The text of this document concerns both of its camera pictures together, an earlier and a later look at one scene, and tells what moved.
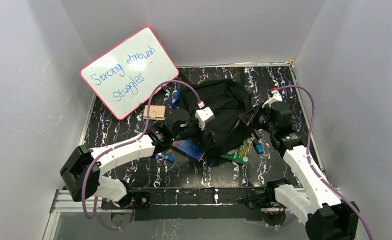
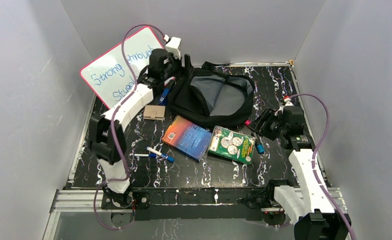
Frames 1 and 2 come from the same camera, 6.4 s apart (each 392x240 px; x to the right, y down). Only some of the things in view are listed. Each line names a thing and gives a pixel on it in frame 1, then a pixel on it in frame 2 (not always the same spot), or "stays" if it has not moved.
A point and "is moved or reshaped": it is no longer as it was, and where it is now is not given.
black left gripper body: x=197 y=133 → x=176 y=64
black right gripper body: x=260 y=118 → x=272 y=126
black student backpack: x=228 y=99 is moved or reshaped
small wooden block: x=156 y=112 stays
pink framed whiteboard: x=126 y=75 stays
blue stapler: x=175 y=102 → x=163 y=99
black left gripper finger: x=208 y=141 → x=188 y=62
